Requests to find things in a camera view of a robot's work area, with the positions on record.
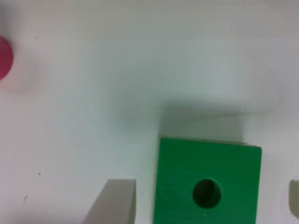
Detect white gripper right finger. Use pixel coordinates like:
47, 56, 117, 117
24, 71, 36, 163
288, 179, 299, 224

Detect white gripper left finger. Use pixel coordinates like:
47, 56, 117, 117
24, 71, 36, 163
82, 179, 136, 224

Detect green square block with hole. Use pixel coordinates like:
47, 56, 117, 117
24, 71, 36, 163
153, 138, 262, 224

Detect pink short cylinder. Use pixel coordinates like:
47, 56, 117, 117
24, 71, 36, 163
0, 36, 14, 80

